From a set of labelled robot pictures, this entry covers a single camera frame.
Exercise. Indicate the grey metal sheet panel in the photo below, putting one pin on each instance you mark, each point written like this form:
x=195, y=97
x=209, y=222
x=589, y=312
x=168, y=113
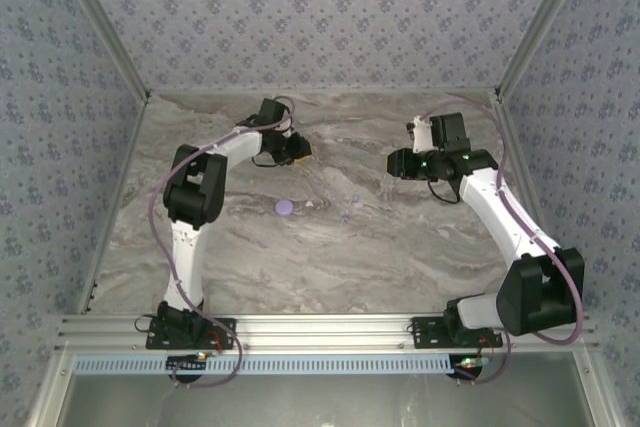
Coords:
x=320, y=402

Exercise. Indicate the aluminium table side rail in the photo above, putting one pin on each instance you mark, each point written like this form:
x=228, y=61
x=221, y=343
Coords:
x=517, y=137
x=123, y=172

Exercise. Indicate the aluminium mounting rail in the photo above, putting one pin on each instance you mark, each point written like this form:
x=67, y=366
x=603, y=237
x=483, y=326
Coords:
x=320, y=332

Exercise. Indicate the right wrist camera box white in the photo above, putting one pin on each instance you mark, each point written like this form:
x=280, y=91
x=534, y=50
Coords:
x=420, y=134

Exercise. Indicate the purple round charging case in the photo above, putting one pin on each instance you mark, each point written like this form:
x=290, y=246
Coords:
x=285, y=208

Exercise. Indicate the purple earbud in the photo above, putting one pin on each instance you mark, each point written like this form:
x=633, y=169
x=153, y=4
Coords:
x=344, y=220
x=355, y=198

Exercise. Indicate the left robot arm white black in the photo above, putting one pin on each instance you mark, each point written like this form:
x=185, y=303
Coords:
x=187, y=257

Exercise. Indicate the aluminium corner post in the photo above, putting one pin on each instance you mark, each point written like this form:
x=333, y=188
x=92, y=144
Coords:
x=102, y=17
x=541, y=17

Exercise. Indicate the aluminium frame leg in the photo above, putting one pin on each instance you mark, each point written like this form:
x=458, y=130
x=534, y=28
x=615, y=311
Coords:
x=597, y=392
x=50, y=392

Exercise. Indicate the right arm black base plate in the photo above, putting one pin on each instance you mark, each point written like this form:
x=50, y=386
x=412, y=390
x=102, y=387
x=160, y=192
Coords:
x=425, y=334

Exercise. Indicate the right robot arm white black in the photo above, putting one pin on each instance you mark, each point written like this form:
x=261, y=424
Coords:
x=495, y=222

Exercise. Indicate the thin aluminium table edge strip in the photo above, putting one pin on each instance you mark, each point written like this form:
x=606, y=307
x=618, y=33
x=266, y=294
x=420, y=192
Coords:
x=320, y=91

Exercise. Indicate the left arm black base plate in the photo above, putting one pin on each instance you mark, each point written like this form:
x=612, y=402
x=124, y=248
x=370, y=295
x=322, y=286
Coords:
x=227, y=327

